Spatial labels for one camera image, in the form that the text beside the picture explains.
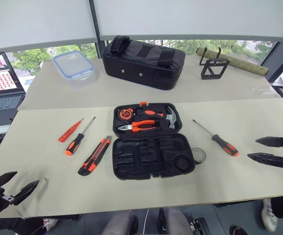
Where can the clear container with blue lid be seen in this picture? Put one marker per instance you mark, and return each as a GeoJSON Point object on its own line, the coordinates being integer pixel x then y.
{"type": "Point", "coordinates": [74, 67]}

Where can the black orange flathead screwdriver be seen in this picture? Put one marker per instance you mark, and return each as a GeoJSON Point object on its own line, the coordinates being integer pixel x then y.
{"type": "Point", "coordinates": [75, 144]}

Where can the black metal stand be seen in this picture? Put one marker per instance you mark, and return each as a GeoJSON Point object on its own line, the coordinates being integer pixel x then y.
{"type": "Point", "coordinates": [213, 69]}

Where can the black orange Phillips screwdriver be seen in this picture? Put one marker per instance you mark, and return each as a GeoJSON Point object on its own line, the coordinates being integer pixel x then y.
{"type": "Point", "coordinates": [223, 144]}

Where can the grey rounded shape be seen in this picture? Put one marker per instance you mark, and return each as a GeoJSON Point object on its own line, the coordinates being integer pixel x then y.
{"type": "Point", "coordinates": [120, 224]}
{"type": "Point", "coordinates": [178, 222]}

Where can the rolled green mat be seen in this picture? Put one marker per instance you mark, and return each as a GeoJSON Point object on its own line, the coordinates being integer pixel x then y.
{"type": "Point", "coordinates": [249, 64]}

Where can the black orange utility knife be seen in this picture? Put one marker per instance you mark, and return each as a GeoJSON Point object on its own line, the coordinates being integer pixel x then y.
{"type": "Point", "coordinates": [93, 157]}

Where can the white roller blind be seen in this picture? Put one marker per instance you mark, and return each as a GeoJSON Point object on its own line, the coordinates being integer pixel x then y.
{"type": "Point", "coordinates": [193, 17]}
{"type": "Point", "coordinates": [33, 22]}

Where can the small beige table sheet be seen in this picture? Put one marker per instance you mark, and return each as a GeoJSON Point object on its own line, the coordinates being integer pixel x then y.
{"type": "Point", "coordinates": [193, 90]}

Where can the large beige table sheet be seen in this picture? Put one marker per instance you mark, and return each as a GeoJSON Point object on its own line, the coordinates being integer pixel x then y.
{"type": "Point", "coordinates": [58, 191]}

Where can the clear tape roll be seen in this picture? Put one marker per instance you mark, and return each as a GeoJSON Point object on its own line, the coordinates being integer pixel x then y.
{"type": "Point", "coordinates": [202, 158]}

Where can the white sneaker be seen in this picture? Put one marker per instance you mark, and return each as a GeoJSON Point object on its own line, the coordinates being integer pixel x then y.
{"type": "Point", "coordinates": [268, 216]}

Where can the dark window post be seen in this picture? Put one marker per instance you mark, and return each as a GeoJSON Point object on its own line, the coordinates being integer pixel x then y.
{"type": "Point", "coordinates": [98, 36]}

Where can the orange tester screwdriver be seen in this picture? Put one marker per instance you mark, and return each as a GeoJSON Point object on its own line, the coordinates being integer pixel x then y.
{"type": "Point", "coordinates": [69, 132]}

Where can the orange black tape measure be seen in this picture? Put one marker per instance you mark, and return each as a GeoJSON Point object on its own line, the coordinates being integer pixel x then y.
{"type": "Point", "coordinates": [125, 114]}

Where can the black tool case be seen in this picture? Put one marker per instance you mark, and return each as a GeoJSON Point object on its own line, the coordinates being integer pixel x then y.
{"type": "Point", "coordinates": [153, 156]}

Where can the white shoe with red trim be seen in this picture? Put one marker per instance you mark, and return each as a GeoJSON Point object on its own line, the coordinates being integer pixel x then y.
{"type": "Point", "coordinates": [49, 223]}

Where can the black fabric bag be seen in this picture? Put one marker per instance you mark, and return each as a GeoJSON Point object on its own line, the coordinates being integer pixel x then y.
{"type": "Point", "coordinates": [141, 66]}

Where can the black shoe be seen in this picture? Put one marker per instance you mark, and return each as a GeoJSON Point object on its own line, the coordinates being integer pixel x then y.
{"type": "Point", "coordinates": [238, 230]}

